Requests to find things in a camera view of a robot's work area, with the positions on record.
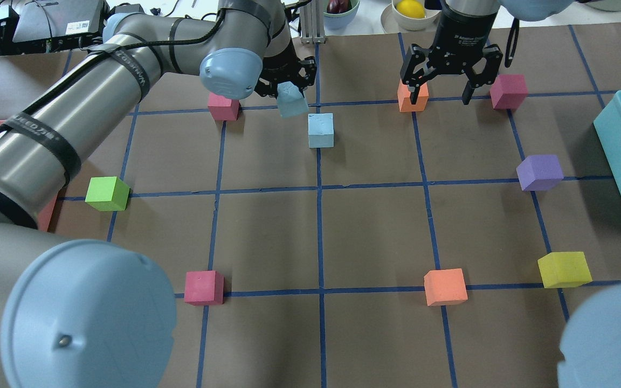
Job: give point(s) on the pink block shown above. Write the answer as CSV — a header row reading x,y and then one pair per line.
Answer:
x,y
222,108
508,91
204,288

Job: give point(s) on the pink block left front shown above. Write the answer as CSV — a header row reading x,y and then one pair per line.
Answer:
x,y
222,108

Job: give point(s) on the pink block left rear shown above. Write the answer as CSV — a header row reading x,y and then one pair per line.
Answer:
x,y
204,288

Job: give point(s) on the orange block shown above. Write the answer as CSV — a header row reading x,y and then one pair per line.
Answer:
x,y
445,287
404,99

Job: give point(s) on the purple block right side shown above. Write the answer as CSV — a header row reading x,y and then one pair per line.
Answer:
x,y
539,172

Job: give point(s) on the yellow block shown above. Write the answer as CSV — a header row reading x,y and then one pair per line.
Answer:
x,y
564,270

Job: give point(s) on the orange block right front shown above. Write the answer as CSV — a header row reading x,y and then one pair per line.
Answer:
x,y
404,99

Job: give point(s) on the light blue block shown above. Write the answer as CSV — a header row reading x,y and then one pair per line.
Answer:
x,y
291,101
321,130

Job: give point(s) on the green block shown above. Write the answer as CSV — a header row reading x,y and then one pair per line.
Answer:
x,y
107,194

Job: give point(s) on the aluminium frame post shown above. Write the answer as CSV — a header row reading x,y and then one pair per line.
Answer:
x,y
312,24

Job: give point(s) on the cream bowl with lemon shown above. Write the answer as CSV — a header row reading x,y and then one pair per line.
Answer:
x,y
408,16

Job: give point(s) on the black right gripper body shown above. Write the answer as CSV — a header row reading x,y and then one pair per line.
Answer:
x,y
464,28

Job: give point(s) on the pink tray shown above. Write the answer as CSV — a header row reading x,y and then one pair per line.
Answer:
x,y
19,201

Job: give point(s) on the orange block right rear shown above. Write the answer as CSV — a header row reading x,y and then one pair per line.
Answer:
x,y
445,287

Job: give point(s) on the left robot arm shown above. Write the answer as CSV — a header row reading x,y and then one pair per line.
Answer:
x,y
87,313

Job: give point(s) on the pink block right front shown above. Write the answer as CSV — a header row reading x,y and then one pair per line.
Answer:
x,y
508,91

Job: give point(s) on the green bowl with fruit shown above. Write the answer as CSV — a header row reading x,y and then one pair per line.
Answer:
x,y
338,14

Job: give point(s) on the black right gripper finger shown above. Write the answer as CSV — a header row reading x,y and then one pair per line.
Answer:
x,y
468,92
414,92

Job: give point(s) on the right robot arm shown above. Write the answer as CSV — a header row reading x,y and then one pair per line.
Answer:
x,y
591,341

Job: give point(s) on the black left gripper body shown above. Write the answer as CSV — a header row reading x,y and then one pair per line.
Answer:
x,y
277,66

